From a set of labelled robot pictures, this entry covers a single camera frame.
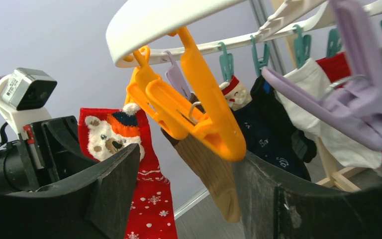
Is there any santa christmas sock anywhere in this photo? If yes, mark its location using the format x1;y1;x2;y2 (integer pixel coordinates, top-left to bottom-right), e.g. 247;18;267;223
219;75;252;111

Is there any navy blue patterned sock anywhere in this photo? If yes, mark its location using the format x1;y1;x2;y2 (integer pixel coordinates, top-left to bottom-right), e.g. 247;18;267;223
233;76;317;181

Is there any brown sock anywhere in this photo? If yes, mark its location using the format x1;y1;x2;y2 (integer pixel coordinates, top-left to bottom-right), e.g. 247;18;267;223
160;94;242;224

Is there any red white sock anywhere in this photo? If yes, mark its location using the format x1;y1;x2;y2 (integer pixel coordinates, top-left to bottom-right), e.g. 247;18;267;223
268;53;382;169

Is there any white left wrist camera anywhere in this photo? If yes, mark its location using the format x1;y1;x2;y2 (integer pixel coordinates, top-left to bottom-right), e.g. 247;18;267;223
0;68;57;134

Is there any orange clip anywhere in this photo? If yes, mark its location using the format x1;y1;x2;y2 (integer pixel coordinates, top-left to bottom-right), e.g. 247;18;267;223
175;27;246;161
124;45;189;140

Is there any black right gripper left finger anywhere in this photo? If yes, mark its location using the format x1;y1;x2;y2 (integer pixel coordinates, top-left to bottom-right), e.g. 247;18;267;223
0;144;140;239

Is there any teal clip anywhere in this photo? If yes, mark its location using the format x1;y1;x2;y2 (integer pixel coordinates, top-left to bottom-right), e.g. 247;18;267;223
218;42;234;82
250;34;271;77
293;24;312;69

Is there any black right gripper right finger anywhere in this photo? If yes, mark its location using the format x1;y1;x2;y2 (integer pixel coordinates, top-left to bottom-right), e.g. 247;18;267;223
234;152;382;239

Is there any wooden drying rack frame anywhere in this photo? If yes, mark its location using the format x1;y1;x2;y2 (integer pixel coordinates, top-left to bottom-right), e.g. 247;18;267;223
270;0;370;193

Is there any white oval clip hanger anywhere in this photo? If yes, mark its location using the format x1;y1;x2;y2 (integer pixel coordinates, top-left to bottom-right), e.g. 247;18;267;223
106;0;382;78

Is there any purple clip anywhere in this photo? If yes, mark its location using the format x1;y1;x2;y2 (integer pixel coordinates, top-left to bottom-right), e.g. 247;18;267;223
262;0;382;151
164;51;191;100

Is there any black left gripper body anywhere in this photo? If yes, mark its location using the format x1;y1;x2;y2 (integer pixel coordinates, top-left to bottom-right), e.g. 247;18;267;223
0;116;96;193

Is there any red snowflake sock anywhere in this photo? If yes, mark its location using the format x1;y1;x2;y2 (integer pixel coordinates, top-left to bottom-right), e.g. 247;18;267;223
78;103;178;239

